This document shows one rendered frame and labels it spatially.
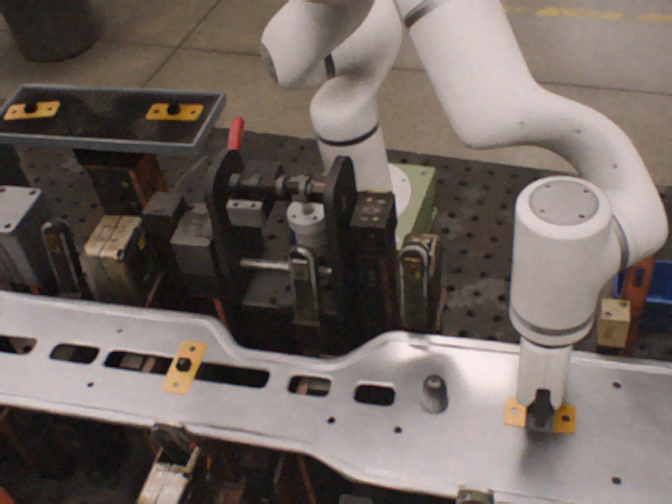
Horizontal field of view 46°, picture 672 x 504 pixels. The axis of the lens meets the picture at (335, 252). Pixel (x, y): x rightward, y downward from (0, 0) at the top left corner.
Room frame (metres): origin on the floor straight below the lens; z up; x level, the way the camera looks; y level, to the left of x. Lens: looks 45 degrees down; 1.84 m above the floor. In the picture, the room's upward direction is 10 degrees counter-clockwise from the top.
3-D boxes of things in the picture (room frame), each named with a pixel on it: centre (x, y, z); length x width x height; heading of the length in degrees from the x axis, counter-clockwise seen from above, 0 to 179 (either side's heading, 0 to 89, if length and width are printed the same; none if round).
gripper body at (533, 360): (0.51, -0.21, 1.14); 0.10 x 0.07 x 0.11; 159
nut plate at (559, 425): (0.51, -0.21, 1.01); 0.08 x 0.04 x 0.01; 69
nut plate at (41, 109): (1.11, 0.44, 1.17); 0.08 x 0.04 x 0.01; 81
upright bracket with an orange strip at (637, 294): (0.62, -0.36, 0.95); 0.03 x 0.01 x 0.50; 69
